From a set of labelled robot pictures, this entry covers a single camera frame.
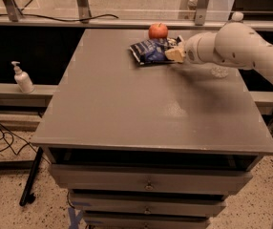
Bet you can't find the clear plastic water bottle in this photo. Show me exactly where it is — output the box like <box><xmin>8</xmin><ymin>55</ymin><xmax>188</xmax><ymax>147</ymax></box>
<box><xmin>211</xmin><ymin>11</ymin><xmax>243</xmax><ymax>78</ymax></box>

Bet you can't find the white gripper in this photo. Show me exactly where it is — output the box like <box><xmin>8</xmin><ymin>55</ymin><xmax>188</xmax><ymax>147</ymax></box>
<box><xmin>165</xmin><ymin>33</ymin><xmax>205</xmax><ymax>64</ymax></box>

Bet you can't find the black cable on ledge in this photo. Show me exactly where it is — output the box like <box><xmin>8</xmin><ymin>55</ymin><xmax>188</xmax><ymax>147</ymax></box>
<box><xmin>0</xmin><ymin>12</ymin><xmax>119</xmax><ymax>23</ymax></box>

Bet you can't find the bottom grey drawer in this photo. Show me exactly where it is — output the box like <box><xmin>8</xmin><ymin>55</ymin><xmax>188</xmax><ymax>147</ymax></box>
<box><xmin>84</xmin><ymin>213</ymin><xmax>209</xmax><ymax>229</ymax></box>

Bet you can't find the grey drawer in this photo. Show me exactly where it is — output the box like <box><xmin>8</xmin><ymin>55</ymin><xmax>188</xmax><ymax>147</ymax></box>
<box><xmin>70</xmin><ymin>192</ymin><xmax>226</xmax><ymax>218</ymax></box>
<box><xmin>84</xmin><ymin>213</ymin><xmax>209</xmax><ymax>229</ymax></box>
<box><xmin>50</xmin><ymin>164</ymin><xmax>252</xmax><ymax>195</ymax></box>

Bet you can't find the grey drawer cabinet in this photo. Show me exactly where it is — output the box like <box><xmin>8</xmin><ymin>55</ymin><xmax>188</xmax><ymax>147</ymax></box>
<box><xmin>31</xmin><ymin>28</ymin><xmax>273</xmax><ymax>229</ymax></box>

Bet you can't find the top grey drawer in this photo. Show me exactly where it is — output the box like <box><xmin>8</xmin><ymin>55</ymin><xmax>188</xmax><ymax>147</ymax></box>
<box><xmin>50</xmin><ymin>164</ymin><xmax>252</xmax><ymax>195</ymax></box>

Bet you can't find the black floor stand bar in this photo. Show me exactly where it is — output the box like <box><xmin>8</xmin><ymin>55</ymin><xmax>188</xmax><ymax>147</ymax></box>
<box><xmin>19</xmin><ymin>148</ymin><xmax>43</xmax><ymax>207</ymax></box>

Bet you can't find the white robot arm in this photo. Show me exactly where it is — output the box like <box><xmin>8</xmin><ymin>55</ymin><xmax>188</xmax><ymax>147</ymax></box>
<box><xmin>173</xmin><ymin>22</ymin><xmax>273</xmax><ymax>229</ymax></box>

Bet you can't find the blue Kettle chip bag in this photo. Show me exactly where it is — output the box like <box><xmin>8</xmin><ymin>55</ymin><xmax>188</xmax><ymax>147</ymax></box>
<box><xmin>130</xmin><ymin>37</ymin><xmax>178</xmax><ymax>65</ymax></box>

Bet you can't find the grey metal railing frame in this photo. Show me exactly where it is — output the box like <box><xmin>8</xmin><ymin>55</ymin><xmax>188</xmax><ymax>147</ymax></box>
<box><xmin>0</xmin><ymin>0</ymin><xmax>273</xmax><ymax>31</ymax></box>

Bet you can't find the middle grey drawer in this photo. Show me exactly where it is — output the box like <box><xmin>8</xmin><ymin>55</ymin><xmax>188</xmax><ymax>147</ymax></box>
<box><xmin>70</xmin><ymin>192</ymin><xmax>226</xmax><ymax>218</ymax></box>

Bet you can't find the white pump dispenser bottle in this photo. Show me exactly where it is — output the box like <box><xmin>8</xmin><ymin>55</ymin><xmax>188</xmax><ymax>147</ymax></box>
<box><xmin>11</xmin><ymin>61</ymin><xmax>34</xmax><ymax>94</ymax></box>

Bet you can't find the red apple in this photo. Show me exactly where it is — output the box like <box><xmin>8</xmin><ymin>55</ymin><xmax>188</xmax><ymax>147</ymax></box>
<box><xmin>148</xmin><ymin>23</ymin><xmax>168</xmax><ymax>39</ymax></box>

